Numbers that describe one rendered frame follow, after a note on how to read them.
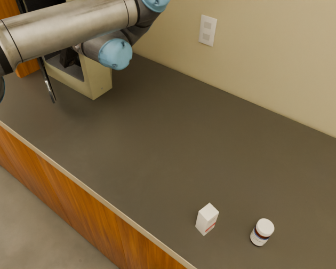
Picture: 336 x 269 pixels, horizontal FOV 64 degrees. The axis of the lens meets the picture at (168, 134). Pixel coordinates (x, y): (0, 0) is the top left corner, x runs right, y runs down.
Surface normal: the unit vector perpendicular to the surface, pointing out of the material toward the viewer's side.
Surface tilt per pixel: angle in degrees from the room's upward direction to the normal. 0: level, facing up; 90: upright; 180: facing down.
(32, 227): 0
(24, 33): 53
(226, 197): 0
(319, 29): 90
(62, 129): 0
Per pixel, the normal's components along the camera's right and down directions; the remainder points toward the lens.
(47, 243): 0.03, -0.69
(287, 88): -0.59, 0.57
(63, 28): 0.56, 0.29
